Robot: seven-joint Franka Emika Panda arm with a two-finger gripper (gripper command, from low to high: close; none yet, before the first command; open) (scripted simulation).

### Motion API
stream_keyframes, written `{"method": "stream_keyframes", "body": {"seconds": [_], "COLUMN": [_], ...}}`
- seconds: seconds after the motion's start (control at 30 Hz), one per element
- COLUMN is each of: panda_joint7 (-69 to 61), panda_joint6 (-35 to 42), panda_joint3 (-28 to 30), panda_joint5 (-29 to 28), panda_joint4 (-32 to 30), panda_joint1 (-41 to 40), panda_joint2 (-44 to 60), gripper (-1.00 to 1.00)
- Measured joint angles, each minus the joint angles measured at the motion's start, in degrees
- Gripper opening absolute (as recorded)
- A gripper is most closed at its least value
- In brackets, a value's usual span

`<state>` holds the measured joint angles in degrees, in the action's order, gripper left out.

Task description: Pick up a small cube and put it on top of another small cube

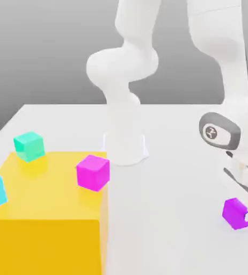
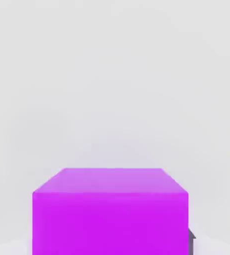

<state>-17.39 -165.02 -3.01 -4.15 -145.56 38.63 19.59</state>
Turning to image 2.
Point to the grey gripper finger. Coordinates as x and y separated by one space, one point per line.
191 244

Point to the small purple cube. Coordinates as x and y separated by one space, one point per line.
110 219

